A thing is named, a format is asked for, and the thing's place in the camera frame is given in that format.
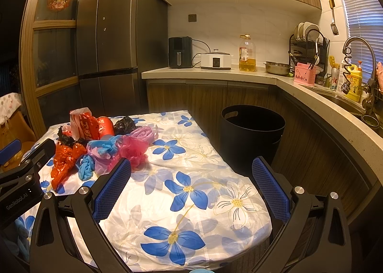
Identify steel kitchen sink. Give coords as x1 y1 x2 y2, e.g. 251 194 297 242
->
305 86 365 121

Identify pink dish cloth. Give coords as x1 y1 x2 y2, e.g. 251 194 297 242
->
376 62 383 93

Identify light pink plastic bag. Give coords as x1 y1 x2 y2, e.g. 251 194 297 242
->
130 126 158 145

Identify dark grey refrigerator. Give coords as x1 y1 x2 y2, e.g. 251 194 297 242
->
76 0 168 117

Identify wooden glass door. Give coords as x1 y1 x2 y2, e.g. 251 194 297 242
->
19 0 82 137

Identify white soap bottle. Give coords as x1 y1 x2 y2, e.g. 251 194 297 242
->
337 60 348 95

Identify wooden lower cabinets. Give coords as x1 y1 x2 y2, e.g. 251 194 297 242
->
147 79 380 226

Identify cooking oil bottle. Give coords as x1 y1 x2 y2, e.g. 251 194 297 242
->
239 34 256 72

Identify red white plastic bag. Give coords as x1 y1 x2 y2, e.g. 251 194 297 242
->
69 107 99 141

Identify floral blue white tablecloth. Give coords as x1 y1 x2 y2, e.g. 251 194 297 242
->
39 111 272 272

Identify window blinds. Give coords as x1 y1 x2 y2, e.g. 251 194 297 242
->
344 0 383 62

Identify yellow detergent bottle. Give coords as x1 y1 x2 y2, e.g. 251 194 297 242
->
346 64 362 102

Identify black air fryer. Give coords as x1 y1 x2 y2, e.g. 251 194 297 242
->
168 36 192 69

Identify black dish rack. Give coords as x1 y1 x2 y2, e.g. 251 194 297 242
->
289 21 330 77

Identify chrome kitchen faucet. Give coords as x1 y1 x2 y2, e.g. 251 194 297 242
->
341 36 381 129

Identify hanging metal spatula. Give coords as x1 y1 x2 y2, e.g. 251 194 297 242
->
328 0 339 36

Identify black plastic bag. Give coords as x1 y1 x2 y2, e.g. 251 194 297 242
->
113 116 137 136

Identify brown wall socket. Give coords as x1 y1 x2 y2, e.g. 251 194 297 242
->
188 14 197 22

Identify red paper cup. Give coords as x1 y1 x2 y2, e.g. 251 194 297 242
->
97 116 114 139

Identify white electric cooker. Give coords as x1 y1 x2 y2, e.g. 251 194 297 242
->
201 49 231 71

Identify blue rubber glove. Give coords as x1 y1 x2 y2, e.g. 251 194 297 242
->
76 154 95 181

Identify orange red plastic bag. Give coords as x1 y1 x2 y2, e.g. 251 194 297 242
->
51 143 87 191

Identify stainless steel bowl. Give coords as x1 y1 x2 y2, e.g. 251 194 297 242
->
264 62 290 76

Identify black round trash bin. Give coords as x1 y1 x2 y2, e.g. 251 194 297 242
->
220 105 286 178

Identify pink utensil basket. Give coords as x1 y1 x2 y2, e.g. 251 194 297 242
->
294 63 316 86

